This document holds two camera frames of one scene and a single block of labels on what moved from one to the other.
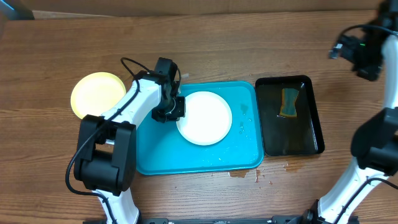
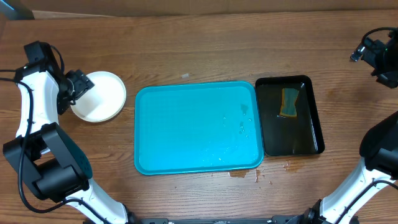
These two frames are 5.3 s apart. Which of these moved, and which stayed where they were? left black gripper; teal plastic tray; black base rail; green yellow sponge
Moved: left black gripper
Stayed: teal plastic tray; green yellow sponge; black base rail
